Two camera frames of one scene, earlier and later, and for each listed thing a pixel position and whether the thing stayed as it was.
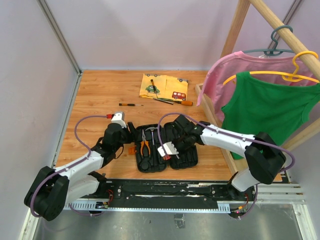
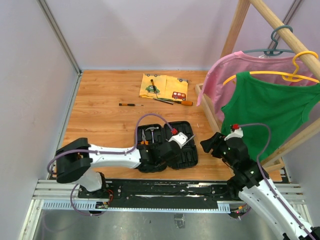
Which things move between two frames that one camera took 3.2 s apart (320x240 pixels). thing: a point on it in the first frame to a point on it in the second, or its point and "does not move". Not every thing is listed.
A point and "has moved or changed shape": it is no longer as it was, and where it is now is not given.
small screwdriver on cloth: [151, 80] does not move
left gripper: [131, 134] to [170, 162]
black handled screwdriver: [164, 100] has moved or changed shape
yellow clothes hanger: [287, 76] does not move
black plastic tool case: [147, 158] does not move
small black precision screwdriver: [130, 104] does not move
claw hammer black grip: [152, 129] does not move
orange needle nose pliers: [142, 143] does not move
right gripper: [175, 140] to [214, 142]
